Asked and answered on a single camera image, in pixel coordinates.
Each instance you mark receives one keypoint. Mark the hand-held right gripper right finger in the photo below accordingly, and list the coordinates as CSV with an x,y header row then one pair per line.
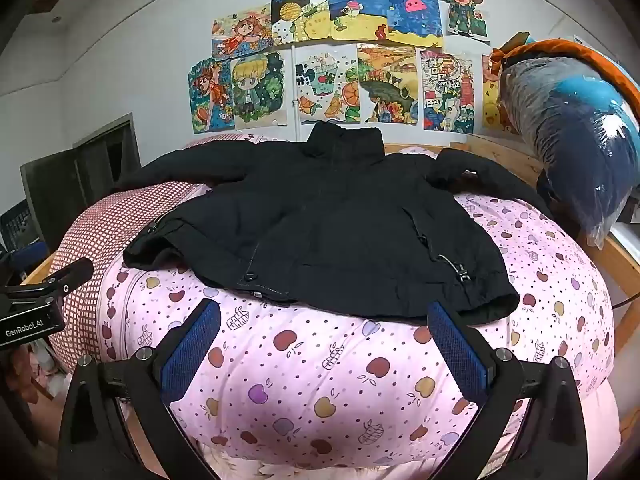
x,y
457,355

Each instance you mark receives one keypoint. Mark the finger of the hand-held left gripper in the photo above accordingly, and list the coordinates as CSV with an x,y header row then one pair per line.
x,y
72,274

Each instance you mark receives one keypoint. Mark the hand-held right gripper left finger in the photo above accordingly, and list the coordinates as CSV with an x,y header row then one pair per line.
x,y
192,350

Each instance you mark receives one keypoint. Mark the black jacket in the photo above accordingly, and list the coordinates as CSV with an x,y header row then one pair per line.
x,y
325,210

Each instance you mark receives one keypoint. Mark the red checked blanket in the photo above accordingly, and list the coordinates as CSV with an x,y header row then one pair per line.
x,y
90,230

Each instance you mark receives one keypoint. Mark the black plastic crate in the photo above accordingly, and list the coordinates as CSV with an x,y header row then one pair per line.
x,y
17,227

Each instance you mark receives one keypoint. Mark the dark cabinet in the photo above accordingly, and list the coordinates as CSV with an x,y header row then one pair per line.
x,y
55,190

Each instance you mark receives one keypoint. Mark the pink apple-print quilt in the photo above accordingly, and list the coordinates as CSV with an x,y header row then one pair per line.
x,y
325,385

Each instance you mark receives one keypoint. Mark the plastic-bagged bedding bundle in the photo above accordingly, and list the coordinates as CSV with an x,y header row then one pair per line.
x,y
575,125

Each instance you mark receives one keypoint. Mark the wooden bed frame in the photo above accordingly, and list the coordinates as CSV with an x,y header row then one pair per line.
x,y
520,160

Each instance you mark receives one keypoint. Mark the group of colourful wall drawings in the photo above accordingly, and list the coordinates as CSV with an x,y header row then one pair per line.
x,y
390,85

